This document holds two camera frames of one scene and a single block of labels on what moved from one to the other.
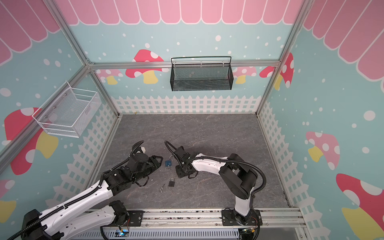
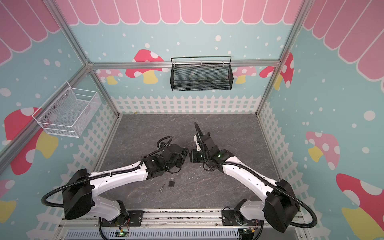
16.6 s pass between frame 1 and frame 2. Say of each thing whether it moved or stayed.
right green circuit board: stayed
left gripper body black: moved
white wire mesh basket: stayed
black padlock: stayed
